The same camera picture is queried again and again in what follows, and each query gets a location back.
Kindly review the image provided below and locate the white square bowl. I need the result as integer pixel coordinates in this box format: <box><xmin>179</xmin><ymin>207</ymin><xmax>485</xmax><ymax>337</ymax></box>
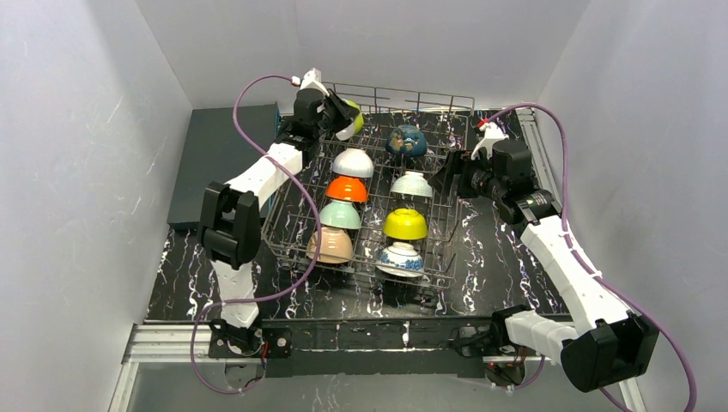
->
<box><xmin>335</xmin><ymin>100</ymin><xmax>366</xmax><ymax>142</ymax></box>

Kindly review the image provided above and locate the green bowl dark exterior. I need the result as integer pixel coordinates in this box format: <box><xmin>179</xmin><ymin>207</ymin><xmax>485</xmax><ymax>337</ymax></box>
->
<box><xmin>391</xmin><ymin>171</ymin><xmax>434</xmax><ymax>198</ymax></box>

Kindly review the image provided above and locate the white bowl blue band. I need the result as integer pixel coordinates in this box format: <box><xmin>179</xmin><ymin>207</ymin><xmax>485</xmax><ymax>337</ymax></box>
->
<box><xmin>331</xmin><ymin>148</ymin><xmax>374</xmax><ymax>179</ymax></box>

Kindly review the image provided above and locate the yellow bowl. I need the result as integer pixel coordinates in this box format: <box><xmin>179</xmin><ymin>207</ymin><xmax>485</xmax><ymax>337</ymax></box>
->
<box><xmin>383</xmin><ymin>209</ymin><xmax>428</xmax><ymax>240</ymax></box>

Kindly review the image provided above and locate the orange rimmed white bowl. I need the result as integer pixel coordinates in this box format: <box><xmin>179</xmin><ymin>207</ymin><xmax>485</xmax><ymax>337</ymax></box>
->
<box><xmin>325</xmin><ymin>176</ymin><xmax>368</xmax><ymax>203</ymax></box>

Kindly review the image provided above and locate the blue patterned bowl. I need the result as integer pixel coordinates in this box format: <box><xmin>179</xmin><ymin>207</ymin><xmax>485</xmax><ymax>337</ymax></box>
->
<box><xmin>375</xmin><ymin>241</ymin><xmax>424</xmax><ymax>278</ymax></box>

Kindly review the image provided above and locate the celadon green bowl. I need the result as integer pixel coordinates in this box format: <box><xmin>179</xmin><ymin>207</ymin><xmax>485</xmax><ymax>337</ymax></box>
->
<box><xmin>319</xmin><ymin>199</ymin><xmax>361</xmax><ymax>230</ymax></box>

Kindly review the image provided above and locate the beige floral bowl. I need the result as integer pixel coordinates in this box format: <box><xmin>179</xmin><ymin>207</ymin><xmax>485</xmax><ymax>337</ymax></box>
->
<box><xmin>306</xmin><ymin>227</ymin><xmax>354</xmax><ymax>264</ymax></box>

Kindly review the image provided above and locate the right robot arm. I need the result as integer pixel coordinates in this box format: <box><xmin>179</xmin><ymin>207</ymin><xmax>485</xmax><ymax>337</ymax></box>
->
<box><xmin>429</xmin><ymin>139</ymin><xmax>659</xmax><ymax>392</ymax></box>

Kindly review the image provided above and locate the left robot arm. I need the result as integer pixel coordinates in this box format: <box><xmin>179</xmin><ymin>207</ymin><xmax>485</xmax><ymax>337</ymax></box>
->
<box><xmin>197</xmin><ymin>89</ymin><xmax>361</xmax><ymax>340</ymax></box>

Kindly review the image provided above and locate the dark grey flat box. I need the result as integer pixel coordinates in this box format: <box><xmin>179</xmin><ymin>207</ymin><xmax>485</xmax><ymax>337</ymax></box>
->
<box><xmin>167</xmin><ymin>107</ymin><xmax>260</xmax><ymax>230</ymax></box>

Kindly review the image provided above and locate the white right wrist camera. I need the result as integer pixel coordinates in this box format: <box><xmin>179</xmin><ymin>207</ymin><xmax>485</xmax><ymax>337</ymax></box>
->
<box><xmin>470</xmin><ymin>118</ymin><xmax>509</xmax><ymax>161</ymax></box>

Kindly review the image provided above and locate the grey wire dish rack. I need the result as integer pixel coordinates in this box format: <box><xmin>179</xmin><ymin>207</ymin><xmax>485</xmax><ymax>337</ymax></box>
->
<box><xmin>261</xmin><ymin>82</ymin><xmax>476</xmax><ymax>292</ymax></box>

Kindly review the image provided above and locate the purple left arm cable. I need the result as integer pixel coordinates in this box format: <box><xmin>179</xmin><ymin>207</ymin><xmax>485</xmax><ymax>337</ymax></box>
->
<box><xmin>189</xmin><ymin>74</ymin><xmax>324</xmax><ymax>396</ymax></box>

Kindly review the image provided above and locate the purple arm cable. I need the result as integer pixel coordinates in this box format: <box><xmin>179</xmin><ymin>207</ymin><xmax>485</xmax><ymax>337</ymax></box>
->
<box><xmin>189</xmin><ymin>74</ymin><xmax>324</xmax><ymax>396</ymax></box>
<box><xmin>476</xmin><ymin>102</ymin><xmax>699</xmax><ymax>412</ymax></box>

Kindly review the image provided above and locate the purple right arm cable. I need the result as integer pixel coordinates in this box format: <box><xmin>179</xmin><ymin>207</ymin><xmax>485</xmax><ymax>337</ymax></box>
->
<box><xmin>476</xmin><ymin>102</ymin><xmax>699</xmax><ymax>412</ymax></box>

